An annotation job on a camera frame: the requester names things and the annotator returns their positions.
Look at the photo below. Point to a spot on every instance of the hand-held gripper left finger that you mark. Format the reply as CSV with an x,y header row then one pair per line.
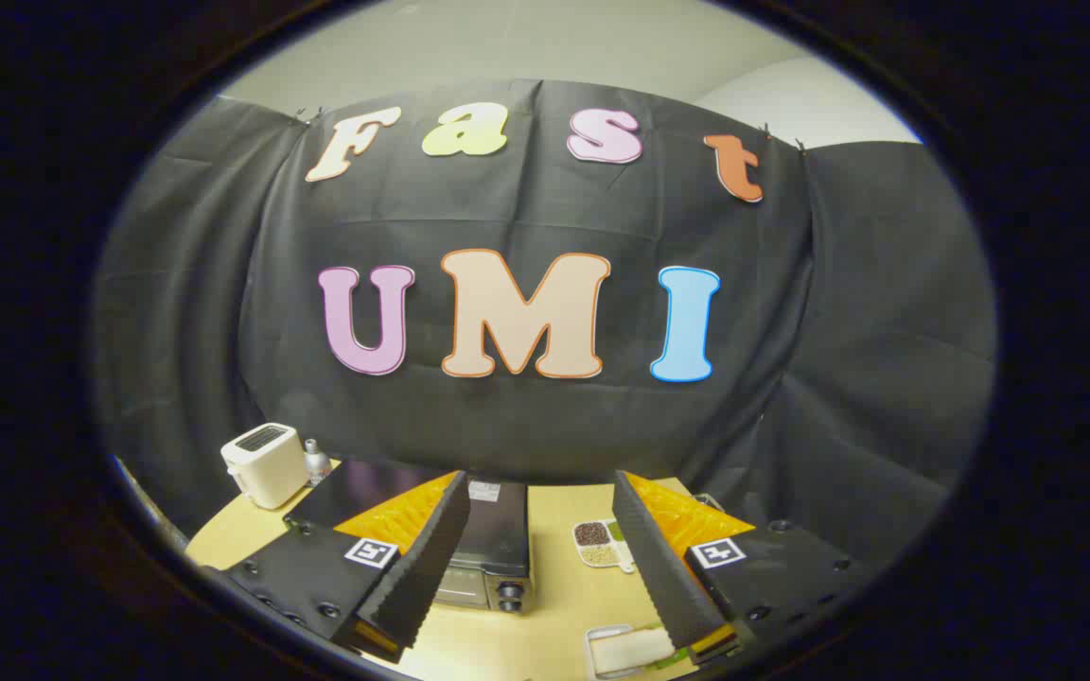
x,y
427,558

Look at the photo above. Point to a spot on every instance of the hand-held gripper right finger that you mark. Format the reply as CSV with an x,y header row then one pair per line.
x,y
654,567

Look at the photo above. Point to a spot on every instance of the black toaster oven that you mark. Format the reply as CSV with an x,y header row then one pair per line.
x,y
498,530

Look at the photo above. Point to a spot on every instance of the sandwich with green lettuce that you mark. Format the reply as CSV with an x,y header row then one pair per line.
x,y
630,651

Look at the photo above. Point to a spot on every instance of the white pop-up toaster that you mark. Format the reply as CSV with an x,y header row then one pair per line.
x,y
266,465

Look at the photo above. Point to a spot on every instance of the white divided spice dish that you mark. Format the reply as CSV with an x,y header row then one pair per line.
x,y
594,541

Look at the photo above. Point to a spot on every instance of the white rectangular tray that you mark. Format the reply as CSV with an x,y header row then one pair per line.
x,y
590,653

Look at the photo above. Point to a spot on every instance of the small silver bottle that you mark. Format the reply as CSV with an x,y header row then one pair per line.
x,y
316,462

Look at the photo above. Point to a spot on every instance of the black backdrop cloth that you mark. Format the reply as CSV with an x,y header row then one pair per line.
x,y
545,426

